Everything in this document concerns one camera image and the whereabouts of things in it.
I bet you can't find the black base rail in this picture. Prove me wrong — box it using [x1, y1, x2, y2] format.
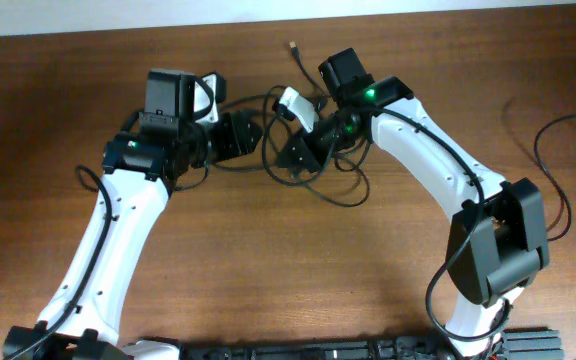
[122, 327, 564, 360]

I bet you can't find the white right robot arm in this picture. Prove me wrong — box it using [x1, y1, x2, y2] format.
[273, 48, 550, 359]

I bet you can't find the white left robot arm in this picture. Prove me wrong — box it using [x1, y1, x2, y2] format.
[2, 69, 261, 359]

